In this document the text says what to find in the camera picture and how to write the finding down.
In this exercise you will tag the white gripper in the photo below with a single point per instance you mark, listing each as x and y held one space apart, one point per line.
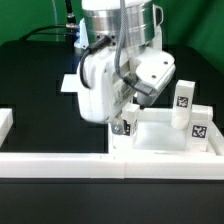
102 93

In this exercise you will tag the white square table top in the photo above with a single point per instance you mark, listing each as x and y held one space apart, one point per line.
156 134

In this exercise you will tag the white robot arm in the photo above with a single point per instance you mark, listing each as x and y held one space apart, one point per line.
123 60

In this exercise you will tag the white fiducial marker sheet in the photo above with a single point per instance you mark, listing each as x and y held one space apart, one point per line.
70 83

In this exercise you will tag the white U-shaped obstacle fence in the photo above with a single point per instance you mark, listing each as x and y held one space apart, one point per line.
114 164

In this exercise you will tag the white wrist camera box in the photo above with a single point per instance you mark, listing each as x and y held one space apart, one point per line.
151 71

